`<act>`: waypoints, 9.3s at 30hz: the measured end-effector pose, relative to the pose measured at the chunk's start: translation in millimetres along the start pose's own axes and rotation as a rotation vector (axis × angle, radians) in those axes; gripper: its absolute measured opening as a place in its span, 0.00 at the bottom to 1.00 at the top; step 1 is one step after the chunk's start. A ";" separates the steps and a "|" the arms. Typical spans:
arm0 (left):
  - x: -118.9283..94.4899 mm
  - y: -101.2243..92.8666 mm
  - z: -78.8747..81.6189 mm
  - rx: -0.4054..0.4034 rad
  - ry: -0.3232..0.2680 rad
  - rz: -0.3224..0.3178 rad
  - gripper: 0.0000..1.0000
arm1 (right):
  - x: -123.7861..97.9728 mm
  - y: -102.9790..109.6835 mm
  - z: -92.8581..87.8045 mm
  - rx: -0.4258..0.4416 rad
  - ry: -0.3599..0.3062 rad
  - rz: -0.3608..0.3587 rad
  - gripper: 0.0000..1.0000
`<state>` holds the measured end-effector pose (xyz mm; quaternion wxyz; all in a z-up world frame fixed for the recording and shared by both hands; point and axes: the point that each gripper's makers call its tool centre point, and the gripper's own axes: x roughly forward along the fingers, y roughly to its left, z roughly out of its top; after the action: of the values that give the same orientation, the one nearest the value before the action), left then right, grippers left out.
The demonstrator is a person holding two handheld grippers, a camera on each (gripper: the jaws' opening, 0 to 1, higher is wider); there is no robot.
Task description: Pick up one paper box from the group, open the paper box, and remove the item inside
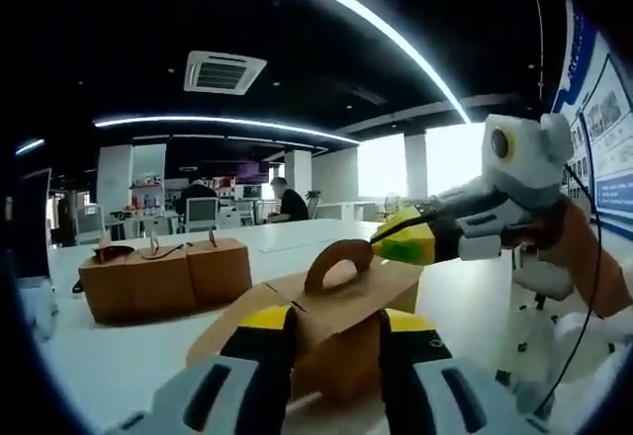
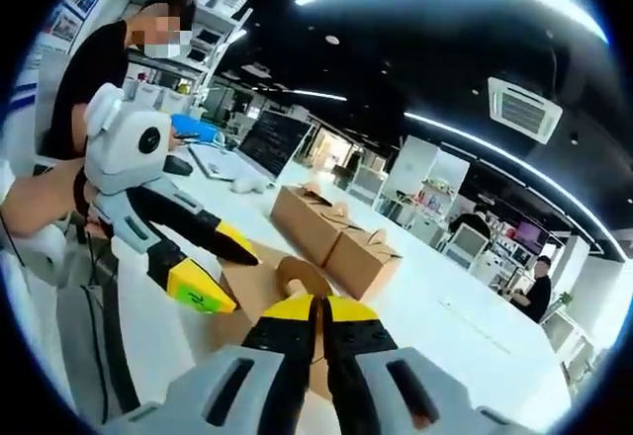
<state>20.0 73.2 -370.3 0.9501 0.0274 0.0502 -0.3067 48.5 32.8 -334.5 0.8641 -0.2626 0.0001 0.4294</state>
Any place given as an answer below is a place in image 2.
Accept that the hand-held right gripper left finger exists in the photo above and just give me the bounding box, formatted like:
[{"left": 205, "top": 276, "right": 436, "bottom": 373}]
[{"left": 101, "top": 295, "right": 317, "bottom": 435}]

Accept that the ceiling air conditioner vent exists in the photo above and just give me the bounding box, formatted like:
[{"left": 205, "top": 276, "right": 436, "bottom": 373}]
[{"left": 487, "top": 75, "right": 565, "bottom": 146}]

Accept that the brown paper box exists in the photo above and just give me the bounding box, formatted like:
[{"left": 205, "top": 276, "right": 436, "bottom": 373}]
[
  {"left": 323, "top": 225, "right": 403, "bottom": 302},
  {"left": 269, "top": 184, "right": 333, "bottom": 248},
  {"left": 294, "top": 201, "right": 360, "bottom": 271},
  {"left": 207, "top": 239, "right": 362, "bottom": 401}
]

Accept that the person's left hand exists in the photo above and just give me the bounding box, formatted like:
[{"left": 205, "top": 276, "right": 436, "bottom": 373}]
[{"left": 77, "top": 181, "right": 114, "bottom": 233}]

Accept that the silver laptop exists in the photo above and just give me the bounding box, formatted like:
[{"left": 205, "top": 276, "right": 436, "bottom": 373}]
[{"left": 187, "top": 108, "right": 316, "bottom": 182}]

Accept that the white plush toy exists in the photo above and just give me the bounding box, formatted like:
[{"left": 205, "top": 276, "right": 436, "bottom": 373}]
[{"left": 231, "top": 174, "right": 271, "bottom": 197}]

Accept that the black computer mouse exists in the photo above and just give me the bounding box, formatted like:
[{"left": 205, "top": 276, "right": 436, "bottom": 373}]
[{"left": 164, "top": 154, "right": 195, "bottom": 177}]

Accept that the white storage shelf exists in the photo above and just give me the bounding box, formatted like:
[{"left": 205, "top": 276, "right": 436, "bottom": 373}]
[{"left": 123, "top": 0, "right": 253, "bottom": 110}]

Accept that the white office chair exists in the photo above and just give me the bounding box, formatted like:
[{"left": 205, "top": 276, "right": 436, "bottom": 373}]
[
  {"left": 446, "top": 223, "right": 489, "bottom": 271},
  {"left": 345, "top": 164, "right": 385, "bottom": 207}
]

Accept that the blue flat case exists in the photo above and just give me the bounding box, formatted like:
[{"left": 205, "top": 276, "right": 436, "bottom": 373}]
[{"left": 169, "top": 113, "right": 220, "bottom": 144}]

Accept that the person's white clothing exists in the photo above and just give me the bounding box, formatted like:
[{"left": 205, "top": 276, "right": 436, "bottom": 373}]
[{"left": 0, "top": 157, "right": 120, "bottom": 406}]

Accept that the purple display screen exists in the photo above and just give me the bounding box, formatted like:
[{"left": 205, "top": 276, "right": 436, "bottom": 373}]
[{"left": 513, "top": 218, "right": 551, "bottom": 250}]

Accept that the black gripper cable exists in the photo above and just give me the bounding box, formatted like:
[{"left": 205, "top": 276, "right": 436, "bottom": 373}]
[{"left": 80, "top": 226, "right": 109, "bottom": 397}]

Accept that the blue white wall poster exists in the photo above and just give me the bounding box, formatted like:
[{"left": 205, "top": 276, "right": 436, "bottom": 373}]
[{"left": 27, "top": 0, "right": 130, "bottom": 55}]

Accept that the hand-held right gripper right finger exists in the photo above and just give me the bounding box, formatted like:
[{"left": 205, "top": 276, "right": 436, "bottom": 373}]
[{"left": 318, "top": 295, "right": 525, "bottom": 435}]

